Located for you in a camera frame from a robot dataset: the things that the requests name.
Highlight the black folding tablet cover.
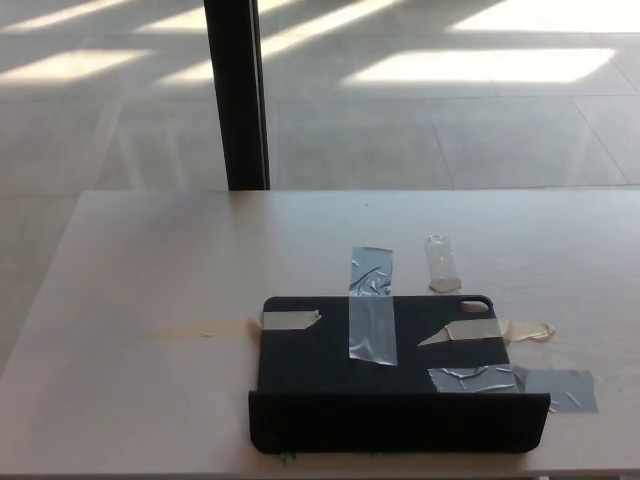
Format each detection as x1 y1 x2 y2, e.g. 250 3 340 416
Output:
248 294 552 455

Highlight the beige masking tape with long tail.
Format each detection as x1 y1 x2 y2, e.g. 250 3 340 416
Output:
149 309 323 341

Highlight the clear tape strip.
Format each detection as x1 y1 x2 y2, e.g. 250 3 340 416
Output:
424 234 462 294

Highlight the beige masking tape with crumpled end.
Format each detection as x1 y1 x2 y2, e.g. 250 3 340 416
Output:
416 318 557 347

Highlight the long silver duct tape strip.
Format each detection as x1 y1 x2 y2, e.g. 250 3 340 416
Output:
347 245 399 367

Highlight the black window frame post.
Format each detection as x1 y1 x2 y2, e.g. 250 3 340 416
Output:
203 0 272 192

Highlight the wide silver duct tape strip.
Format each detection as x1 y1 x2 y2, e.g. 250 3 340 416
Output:
427 364 600 415

